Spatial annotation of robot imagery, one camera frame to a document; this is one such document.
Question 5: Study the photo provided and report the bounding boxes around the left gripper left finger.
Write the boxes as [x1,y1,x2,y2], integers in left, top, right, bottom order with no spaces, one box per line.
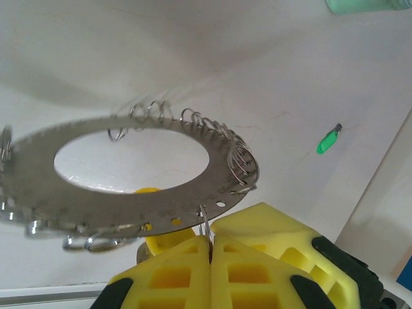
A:
[91,236,212,309]

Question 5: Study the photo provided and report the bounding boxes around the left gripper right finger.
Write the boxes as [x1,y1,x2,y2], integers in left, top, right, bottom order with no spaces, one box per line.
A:
[209,236,337,309]

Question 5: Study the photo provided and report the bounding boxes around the small metal split keyring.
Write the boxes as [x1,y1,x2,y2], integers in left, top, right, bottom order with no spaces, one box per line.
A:
[196,204,215,263]

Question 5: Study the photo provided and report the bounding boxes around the green marker pen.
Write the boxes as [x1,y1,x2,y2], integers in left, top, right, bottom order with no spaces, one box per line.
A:
[315,123,344,156]

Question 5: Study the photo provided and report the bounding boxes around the mint green zipper case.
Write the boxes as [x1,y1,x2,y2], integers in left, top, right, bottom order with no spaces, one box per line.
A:
[324,0,412,14]

